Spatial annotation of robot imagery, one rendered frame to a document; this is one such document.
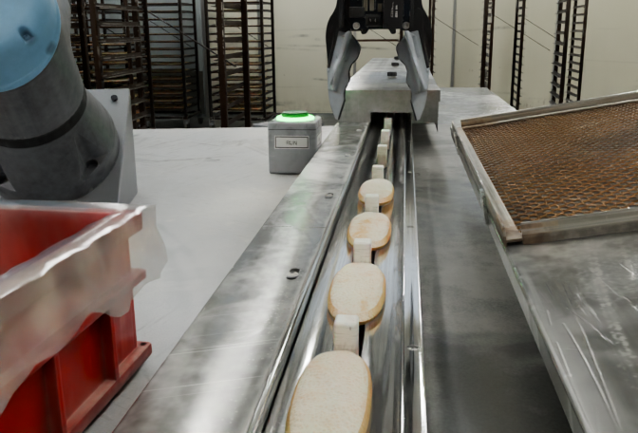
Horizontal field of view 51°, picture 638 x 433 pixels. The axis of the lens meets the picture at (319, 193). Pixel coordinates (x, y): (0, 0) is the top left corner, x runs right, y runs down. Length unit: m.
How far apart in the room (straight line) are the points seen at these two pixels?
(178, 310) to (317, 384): 0.21
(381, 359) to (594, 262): 0.14
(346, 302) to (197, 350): 0.11
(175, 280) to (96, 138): 0.24
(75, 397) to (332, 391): 0.14
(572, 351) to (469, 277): 0.27
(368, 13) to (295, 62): 7.17
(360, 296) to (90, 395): 0.17
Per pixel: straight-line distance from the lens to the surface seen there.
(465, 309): 0.52
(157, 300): 0.54
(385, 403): 0.34
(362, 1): 0.67
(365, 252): 0.50
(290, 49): 7.84
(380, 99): 1.18
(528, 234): 0.45
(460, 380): 0.42
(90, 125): 0.76
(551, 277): 0.40
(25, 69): 0.66
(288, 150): 0.96
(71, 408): 0.38
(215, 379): 0.34
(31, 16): 0.65
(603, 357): 0.31
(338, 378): 0.34
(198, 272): 0.59
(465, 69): 7.77
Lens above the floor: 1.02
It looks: 14 degrees down
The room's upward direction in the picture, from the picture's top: 1 degrees counter-clockwise
